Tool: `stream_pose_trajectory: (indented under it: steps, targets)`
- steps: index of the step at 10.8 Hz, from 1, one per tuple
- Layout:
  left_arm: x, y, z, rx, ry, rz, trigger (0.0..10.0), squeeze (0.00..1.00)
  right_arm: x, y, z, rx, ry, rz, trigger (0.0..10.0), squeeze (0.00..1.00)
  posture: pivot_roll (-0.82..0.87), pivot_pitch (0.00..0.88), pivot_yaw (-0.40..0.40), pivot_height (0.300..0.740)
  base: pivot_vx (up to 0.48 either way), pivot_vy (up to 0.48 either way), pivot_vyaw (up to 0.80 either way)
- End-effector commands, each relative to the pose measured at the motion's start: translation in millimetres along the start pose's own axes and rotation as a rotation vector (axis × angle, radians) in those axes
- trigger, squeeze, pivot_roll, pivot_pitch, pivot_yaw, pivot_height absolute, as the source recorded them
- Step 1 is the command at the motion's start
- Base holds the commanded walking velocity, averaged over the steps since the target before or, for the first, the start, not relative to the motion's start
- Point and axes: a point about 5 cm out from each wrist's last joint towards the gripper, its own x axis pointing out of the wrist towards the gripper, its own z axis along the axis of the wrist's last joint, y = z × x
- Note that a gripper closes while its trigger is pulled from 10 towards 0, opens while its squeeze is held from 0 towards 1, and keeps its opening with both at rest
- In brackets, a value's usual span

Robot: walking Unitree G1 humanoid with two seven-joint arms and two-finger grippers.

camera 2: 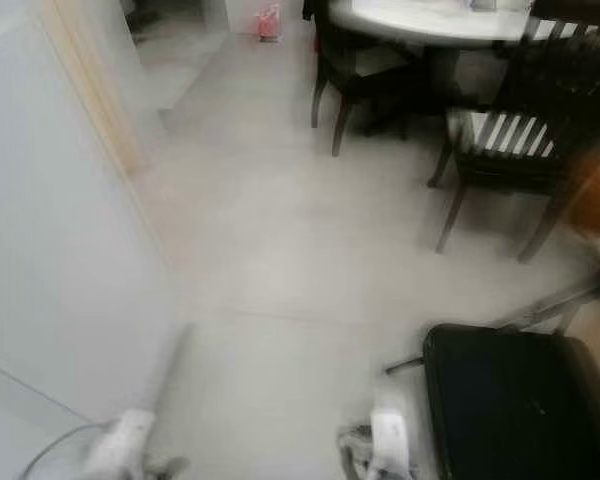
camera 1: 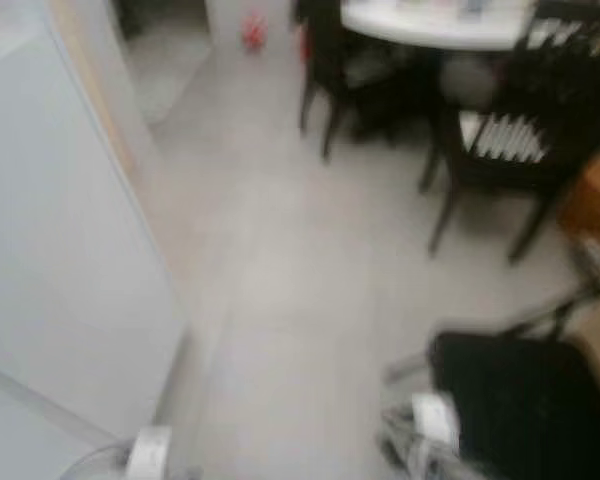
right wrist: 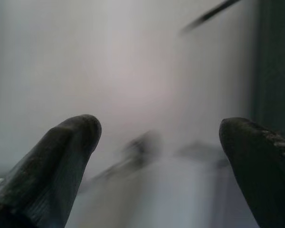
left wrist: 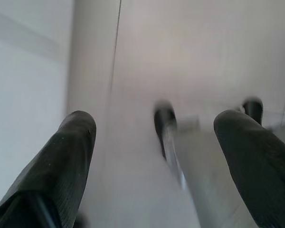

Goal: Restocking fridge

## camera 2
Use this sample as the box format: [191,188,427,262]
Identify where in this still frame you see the light grey door panel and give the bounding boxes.
[0,0,193,480]

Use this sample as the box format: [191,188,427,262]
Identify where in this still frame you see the red plastic bag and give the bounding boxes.
[255,4,284,43]

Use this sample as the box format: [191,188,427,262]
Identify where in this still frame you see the white round table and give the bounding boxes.
[325,0,541,49]

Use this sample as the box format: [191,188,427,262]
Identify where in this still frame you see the black chair with thin legs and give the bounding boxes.
[385,280,600,480]

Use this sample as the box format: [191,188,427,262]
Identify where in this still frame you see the black slatted dining chair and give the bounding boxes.
[428,0,600,264]

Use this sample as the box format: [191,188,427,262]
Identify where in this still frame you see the wooden door frame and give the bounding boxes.
[40,0,153,173]

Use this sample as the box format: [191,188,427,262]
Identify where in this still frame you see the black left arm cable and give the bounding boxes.
[20,420,111,480]

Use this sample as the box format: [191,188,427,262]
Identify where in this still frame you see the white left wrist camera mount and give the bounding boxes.
[85,407,157,477]

